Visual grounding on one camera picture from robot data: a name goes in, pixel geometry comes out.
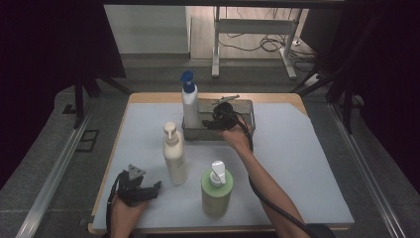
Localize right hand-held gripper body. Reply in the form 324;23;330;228
211;94;241;131

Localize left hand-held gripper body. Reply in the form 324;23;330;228
117;164;148;207

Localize grey mesh basket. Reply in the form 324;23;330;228
181;97;257;142

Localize white bottle with blue cap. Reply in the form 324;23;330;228
179;69;203;130

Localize cream pump bottle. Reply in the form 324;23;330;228
161;121;188;186

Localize green pump bottle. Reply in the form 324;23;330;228
200;160;235;219

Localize person's left hand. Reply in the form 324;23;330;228
109;196;149;229

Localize person's right hand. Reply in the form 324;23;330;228
217;117;254;155

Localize white metal stand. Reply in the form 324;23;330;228
211;6;303;80

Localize black stand legs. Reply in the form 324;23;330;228
290;65;355;135
73;75;133;130

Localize white cabinet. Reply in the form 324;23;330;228
103;4;192;56

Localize person's dark clothing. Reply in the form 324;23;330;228
305;223;336;238

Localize dark curtain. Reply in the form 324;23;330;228
300;0;420;192
0;0;127;189

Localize aluminium floor rail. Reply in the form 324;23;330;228
328;102;405;238
16;105;95;238

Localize black floor cables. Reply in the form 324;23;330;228
217;6;318;72

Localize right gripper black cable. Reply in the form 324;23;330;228
236;112;318;238

